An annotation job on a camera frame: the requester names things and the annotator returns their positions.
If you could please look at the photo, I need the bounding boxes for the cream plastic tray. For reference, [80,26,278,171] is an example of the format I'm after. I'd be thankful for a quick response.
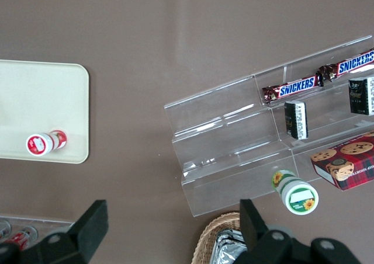
[0,59,90,164]

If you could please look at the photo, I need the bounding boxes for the silver foil packets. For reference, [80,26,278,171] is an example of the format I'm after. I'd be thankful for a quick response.
[210,228,250,264]

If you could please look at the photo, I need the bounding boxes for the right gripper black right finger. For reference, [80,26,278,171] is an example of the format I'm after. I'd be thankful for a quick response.
[239,199,269,252]

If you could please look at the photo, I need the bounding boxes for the clear acrylic stepped stand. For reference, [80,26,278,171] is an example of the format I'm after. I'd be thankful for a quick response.
[163,35,374,218]

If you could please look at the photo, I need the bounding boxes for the red tartan cookie box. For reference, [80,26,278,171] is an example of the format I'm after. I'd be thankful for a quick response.
[310,131,374,192]

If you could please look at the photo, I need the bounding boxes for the small black box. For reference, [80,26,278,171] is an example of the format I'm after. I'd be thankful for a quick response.
[348,77,374,116]
[283,100,309,141]

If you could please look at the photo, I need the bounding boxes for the clear acrylic bottle rack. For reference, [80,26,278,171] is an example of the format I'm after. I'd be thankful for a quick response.
[0,215,74,248]

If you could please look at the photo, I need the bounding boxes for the oval light wicker basket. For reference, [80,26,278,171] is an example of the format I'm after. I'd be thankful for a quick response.
[191,211,244,264]

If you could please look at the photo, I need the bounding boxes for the Snickers bar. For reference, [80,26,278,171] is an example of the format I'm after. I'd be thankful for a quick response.
[318,48,374,82]
[261,75,325,106]

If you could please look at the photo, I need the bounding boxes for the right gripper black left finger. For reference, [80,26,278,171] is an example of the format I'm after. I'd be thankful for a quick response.
[67,200,110,256]

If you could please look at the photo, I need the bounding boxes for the red yogurt cup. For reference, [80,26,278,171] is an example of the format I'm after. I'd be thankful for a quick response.
[25,129,68,158]

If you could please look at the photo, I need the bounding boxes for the green sunflower yogurt cup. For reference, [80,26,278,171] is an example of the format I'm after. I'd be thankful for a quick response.
[271,169,320,216]

